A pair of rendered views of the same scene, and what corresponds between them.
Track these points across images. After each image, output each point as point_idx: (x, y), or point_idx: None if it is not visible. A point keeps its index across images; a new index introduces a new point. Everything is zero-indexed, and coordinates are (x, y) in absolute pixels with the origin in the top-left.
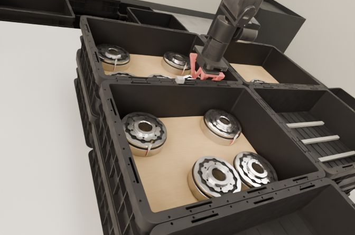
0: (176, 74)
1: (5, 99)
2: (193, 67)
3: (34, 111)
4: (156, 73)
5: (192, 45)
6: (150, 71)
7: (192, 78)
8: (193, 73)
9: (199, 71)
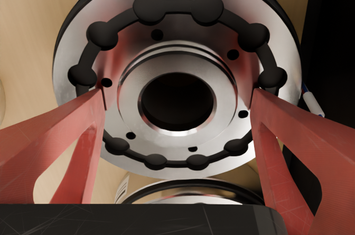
0: (3, 106)
1: None
2: (85, 203)
3: None
4: (40, 188)
5: None
6: (37, 203)
7: (105, 110)
8: (97, 147)
9: (81, 126)
